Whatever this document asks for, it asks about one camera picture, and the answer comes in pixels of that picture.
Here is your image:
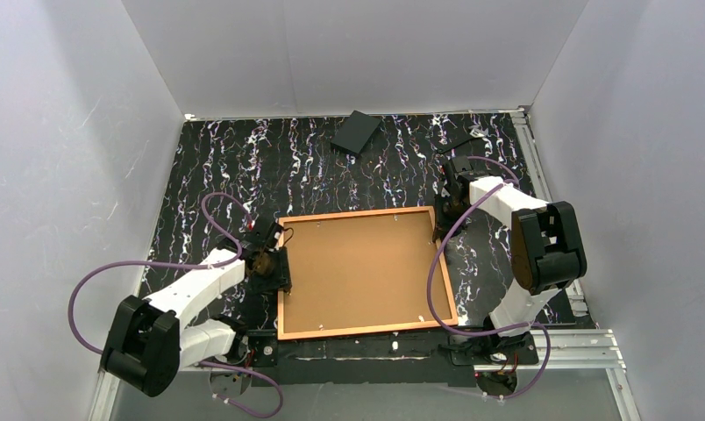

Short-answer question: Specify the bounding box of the brown cardboard backing board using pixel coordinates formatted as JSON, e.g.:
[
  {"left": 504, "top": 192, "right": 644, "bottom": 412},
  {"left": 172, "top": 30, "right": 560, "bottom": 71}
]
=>
[{"left": 282, "top": 212, "right": 453, "bottom": 335}]

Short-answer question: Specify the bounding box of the orange picture frame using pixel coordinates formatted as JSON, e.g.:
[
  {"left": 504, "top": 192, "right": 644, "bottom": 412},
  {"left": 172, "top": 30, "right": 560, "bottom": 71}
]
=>
[{"left": 276, "top": 205, "right": 460, "bottom": 342}]

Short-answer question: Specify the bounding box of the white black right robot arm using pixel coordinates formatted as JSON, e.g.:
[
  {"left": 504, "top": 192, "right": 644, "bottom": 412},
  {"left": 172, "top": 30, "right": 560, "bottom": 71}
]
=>
[{"left": 432, "top": 156, "right": 588, "bottom": 339}]

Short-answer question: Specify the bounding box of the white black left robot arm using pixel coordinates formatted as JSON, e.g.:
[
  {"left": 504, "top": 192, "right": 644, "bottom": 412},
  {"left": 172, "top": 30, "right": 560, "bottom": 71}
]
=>
[{"left": 100, "top": 219, "right": 291, "bottom": 397}]

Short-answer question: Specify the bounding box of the black square block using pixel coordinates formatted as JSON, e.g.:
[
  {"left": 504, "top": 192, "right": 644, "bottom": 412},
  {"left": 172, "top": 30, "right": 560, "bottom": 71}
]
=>
[{"left": 331, "top": 111, "right": 381, "bottom": 157}]

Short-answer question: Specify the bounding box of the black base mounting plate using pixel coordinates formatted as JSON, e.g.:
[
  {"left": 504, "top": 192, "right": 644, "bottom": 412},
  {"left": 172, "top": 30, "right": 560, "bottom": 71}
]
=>
[{"left": 250, "top": 328, "right": 538, "bottom": 387}]

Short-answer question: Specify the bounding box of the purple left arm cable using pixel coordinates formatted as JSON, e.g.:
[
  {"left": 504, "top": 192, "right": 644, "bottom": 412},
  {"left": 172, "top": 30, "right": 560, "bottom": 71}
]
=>
[{"left": 68, "top": 192, "right": 285, "bottom": 419}]

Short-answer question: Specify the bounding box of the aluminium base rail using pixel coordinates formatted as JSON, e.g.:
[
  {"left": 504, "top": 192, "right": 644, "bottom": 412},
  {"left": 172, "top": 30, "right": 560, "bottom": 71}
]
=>
[{"left": 89, "top": 329, "right": 639, "bottom": 420}]

